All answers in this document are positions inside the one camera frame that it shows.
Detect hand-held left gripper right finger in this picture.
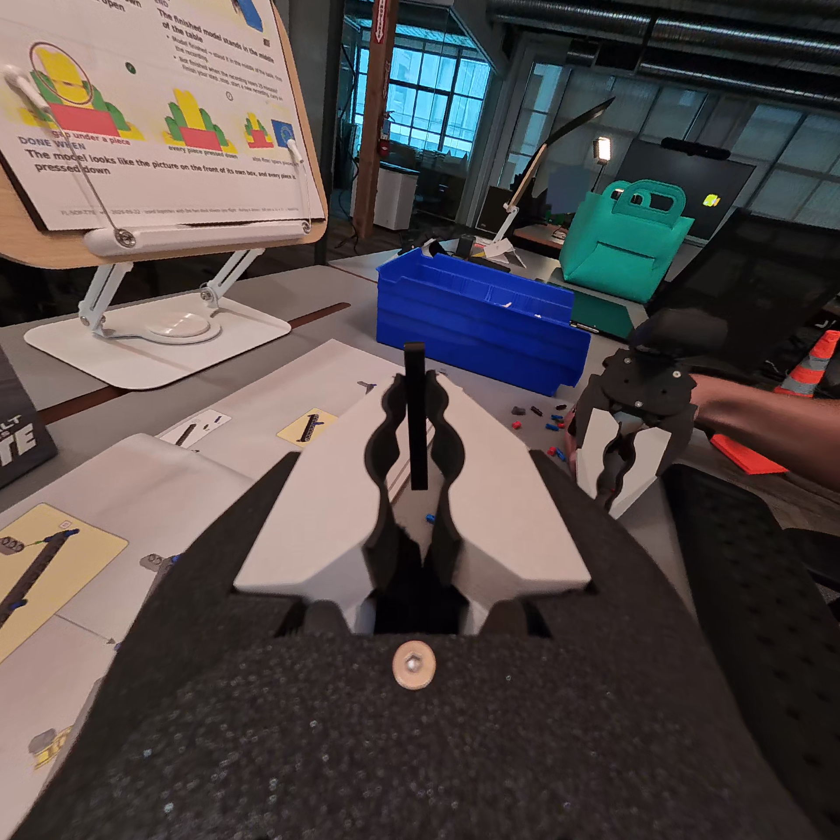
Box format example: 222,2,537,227
422,371,593,634

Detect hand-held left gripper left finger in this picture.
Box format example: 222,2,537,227
234,374,417,634

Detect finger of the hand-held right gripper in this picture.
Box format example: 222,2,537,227
575,407,622,505
607,425,673,521

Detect black lego beam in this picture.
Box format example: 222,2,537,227
402,343,430,492

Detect person's right forearm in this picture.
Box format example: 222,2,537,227
689,374,840,475

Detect scattered small lego pieces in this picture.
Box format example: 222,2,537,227
511,402,580,462

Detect lego set box yellow car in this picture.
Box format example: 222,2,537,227
0,346,59,490

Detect dark green box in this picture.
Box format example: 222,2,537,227
546,268,651,340

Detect teal felt bag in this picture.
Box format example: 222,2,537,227
558,178,697,304

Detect open instruction booklet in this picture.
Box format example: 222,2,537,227
0,338,421,808

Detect orange traffic cone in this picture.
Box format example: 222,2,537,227
712,328,840,475

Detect black dimpled mat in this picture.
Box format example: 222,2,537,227
663,462,840,840

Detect blue plastic bin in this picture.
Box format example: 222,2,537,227
375,248,592,399

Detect white desk stand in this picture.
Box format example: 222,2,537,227
471,97,616,270

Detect white cabinet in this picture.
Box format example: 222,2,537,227
351,164,421,232

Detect printed instruction sheet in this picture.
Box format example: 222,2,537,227
0,0,327,232

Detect large black wall screen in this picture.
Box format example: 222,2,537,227
613,136,757,242

